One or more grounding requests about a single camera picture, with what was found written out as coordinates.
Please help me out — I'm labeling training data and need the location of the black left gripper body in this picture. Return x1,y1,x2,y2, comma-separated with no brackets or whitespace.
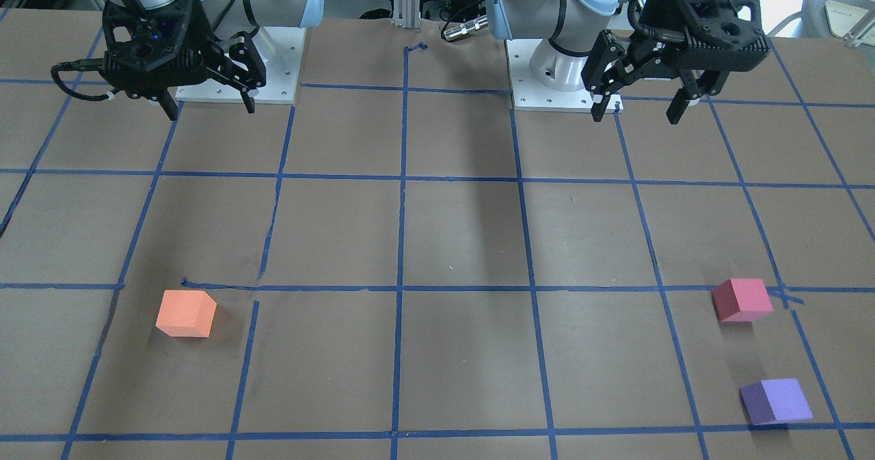
630,0,770,82

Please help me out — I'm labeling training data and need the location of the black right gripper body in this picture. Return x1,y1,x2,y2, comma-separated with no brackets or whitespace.
101,0,215,101

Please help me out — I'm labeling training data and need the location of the orange foam cube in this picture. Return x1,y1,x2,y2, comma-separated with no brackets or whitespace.
155,290,217,338

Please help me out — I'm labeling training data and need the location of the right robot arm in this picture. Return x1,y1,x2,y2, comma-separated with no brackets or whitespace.
96,0,324,120

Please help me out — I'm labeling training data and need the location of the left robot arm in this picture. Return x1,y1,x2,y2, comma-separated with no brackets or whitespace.
485,0,770,124

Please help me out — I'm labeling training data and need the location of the silver metal cylinder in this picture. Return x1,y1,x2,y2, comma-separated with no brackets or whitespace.
440,15,489,43

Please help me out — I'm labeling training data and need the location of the red foam cube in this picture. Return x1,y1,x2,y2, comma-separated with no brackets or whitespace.
710,278,774,323

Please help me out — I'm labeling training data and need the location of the purple foam cube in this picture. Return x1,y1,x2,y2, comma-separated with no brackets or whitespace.
740,378,813,426

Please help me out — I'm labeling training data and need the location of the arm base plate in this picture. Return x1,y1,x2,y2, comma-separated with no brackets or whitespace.
506,39,595,113
176,27,306,105

